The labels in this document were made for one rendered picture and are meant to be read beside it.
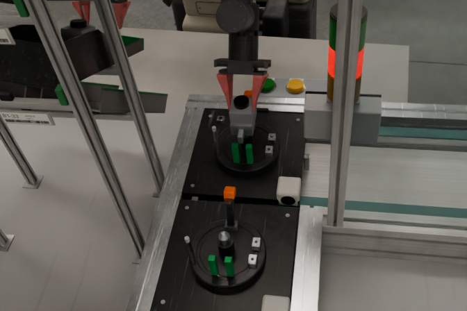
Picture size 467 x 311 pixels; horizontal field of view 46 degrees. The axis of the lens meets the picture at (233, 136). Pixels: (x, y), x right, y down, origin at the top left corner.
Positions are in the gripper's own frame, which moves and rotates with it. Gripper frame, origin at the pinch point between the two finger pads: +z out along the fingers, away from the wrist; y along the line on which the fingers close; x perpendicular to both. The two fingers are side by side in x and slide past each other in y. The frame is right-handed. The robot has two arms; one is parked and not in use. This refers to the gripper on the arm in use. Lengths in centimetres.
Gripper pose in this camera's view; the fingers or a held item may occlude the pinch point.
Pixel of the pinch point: (242, 106)
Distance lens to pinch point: 108.0
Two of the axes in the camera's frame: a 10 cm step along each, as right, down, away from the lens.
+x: 1.9, -1.9, 9.6
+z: -0.2, 9.8, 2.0
